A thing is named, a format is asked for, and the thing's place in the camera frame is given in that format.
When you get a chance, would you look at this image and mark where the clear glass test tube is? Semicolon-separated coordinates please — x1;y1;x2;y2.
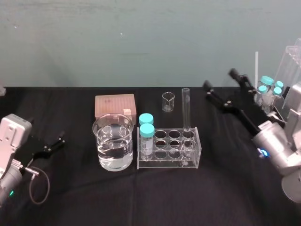
181;88;191;137

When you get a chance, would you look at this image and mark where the thin dark gripper cable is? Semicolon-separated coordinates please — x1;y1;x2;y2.
19;165;51;204

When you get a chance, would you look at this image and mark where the clear acrylic pipette stand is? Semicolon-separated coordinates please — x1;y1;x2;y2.
273;37;301;113

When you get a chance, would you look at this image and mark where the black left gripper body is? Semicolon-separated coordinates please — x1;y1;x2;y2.
13;134;48;170

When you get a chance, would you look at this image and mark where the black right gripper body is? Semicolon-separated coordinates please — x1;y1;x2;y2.
234;107;286;138

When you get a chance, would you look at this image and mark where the clear acrylic test tube rack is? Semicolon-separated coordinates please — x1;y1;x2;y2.
136;127;203;170

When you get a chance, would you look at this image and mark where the small empty glass beaker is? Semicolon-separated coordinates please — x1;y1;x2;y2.
161;92;175;113

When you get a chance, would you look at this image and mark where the thin white rod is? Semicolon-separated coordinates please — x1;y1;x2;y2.
254;52;260;91

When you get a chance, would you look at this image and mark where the black table cloth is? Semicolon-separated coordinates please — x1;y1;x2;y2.
0;86;301;226

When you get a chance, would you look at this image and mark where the pink pipette tip box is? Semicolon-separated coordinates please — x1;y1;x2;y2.
94;93;138;126

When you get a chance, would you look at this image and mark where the large glass beaker with water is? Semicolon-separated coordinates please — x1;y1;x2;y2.
92;113;135;172

